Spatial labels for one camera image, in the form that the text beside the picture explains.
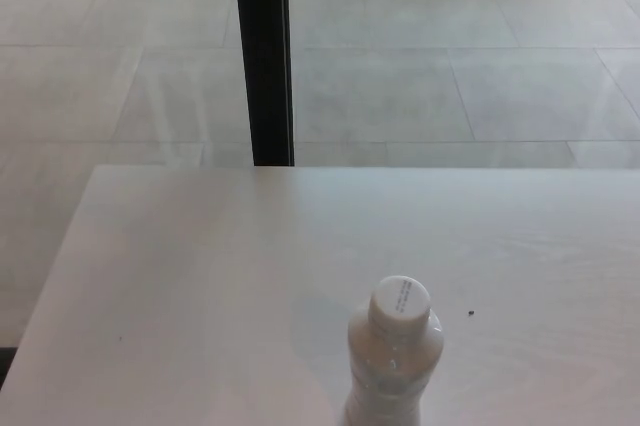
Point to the white bottle cap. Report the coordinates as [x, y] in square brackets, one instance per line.
[400, 303]

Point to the white plastic bottle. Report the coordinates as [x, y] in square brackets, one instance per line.
[395, 376]

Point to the black vertical frame post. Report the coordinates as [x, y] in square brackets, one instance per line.
[265, 56]

